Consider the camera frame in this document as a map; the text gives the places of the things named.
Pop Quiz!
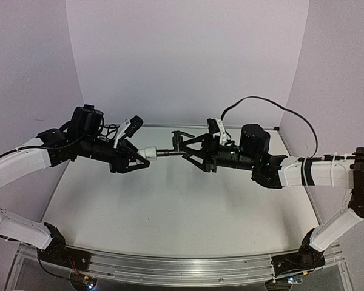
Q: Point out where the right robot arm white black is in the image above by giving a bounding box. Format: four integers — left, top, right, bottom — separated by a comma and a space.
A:
179, 124, 364, 252

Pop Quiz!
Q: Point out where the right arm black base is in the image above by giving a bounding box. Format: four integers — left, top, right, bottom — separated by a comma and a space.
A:
271, 229, 326, 278

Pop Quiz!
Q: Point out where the circuit board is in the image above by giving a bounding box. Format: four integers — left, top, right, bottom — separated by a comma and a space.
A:
287, 276, 303, 285
69, 273, 98, 291

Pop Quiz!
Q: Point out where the aluminium front rail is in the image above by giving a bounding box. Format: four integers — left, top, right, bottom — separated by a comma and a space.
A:
5, 242, 353, 290

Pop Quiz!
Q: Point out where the right camera black cable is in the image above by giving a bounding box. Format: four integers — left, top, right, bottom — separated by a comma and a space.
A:
220, 96, 319, 160

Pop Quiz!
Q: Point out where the left camera black cable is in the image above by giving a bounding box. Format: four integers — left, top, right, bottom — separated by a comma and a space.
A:
101, 122, 125, 142

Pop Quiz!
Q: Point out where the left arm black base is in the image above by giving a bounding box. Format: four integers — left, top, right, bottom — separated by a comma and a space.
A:
37, 222, 91, 272

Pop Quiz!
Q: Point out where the white PVC elbow fitting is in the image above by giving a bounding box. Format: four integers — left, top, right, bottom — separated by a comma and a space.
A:
141, 147, 157, 161

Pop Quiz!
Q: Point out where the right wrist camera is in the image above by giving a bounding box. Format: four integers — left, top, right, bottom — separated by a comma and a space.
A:
207, 118, 232, 146

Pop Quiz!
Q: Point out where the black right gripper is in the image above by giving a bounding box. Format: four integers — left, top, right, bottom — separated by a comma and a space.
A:
178, 132, 257, 171

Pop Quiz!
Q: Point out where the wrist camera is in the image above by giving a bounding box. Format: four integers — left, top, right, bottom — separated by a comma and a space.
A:
207, 118, 232, 146
113, 115, 144, 148

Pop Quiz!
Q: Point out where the right circuit board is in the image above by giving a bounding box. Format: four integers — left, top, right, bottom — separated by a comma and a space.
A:
287, 276, 303, 285

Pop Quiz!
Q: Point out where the left circuit board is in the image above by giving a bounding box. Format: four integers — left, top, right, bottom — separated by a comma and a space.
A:
69, 273, 98, 291

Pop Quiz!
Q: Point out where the camera black cable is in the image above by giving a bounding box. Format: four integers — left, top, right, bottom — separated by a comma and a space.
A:
220, 96, 319, 160
101, 122, 125, 142

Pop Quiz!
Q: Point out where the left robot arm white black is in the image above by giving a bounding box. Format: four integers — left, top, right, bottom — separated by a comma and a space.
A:
0, 104, 150, 265

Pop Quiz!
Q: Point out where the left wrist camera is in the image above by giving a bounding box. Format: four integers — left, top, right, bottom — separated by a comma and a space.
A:
113, 115, 144, 148

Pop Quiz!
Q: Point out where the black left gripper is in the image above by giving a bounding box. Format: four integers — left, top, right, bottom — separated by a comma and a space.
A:
75, 132, 149, 173

